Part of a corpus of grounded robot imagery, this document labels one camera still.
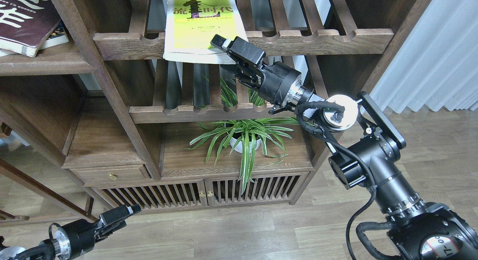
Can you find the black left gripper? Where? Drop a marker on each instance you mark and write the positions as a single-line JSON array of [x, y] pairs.
[[79, 237]]

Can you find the white plant pot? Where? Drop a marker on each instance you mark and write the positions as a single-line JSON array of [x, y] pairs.
[[237, 144]]

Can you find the dark wooden bookshelf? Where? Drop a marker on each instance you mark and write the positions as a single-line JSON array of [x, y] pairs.
[[106, 102]]

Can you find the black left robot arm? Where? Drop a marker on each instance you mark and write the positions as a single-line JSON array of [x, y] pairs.
[[44, 251]]

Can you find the green spider plant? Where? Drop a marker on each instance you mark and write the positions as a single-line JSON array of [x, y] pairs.
[[270, 130]]

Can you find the yellow green paperback book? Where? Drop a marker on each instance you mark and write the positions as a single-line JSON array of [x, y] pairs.
[[192, 24]]

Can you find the white green illustrated book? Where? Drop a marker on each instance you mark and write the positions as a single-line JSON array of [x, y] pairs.
[[58, 36]]

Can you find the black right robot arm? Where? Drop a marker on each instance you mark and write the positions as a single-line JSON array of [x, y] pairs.
[[365, 146]]

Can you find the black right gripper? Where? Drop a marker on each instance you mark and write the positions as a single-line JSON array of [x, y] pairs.
[[271, 82]]

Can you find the brass drawer knob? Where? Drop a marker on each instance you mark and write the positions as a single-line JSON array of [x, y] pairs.
[[112, 176]]

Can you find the white pleated curtain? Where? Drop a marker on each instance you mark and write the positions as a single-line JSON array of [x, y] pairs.
[[437, 66]]

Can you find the dark maroon thick book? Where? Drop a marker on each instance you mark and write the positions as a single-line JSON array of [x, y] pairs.
[[26, 24]]

